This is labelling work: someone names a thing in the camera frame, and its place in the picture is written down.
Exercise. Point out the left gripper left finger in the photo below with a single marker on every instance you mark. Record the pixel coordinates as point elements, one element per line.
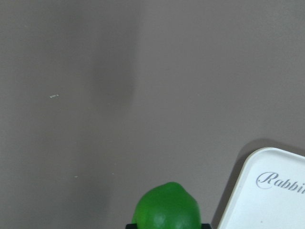
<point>131,226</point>

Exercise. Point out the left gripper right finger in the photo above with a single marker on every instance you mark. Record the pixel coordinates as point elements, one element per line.
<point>206,226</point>

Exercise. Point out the green lime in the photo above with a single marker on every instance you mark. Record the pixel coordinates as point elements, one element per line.
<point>168,206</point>

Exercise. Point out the white rabbit tray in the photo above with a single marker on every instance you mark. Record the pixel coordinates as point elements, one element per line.
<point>269,192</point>

